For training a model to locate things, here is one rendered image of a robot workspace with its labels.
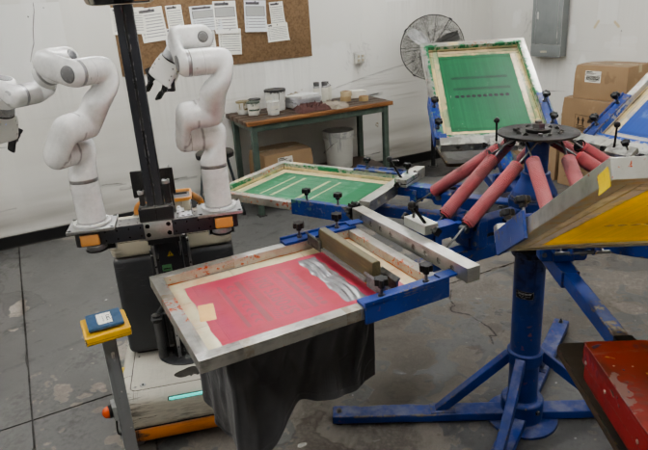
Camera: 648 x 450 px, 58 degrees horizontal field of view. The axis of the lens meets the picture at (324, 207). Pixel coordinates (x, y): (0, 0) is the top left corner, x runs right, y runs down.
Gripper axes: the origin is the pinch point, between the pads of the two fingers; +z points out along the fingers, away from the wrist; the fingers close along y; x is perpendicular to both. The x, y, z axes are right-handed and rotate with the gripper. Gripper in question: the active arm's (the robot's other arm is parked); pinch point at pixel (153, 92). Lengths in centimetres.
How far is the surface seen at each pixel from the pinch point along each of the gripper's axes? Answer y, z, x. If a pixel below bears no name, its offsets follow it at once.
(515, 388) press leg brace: -188, 17, -16
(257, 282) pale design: -79, 16, 41
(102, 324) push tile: -52, 38, 75
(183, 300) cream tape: -64, 28, 55
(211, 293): -70, 24, 50
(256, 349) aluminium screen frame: -92, 8, 81
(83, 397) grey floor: -37, 162, -11
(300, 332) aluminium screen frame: -99, 1, 72
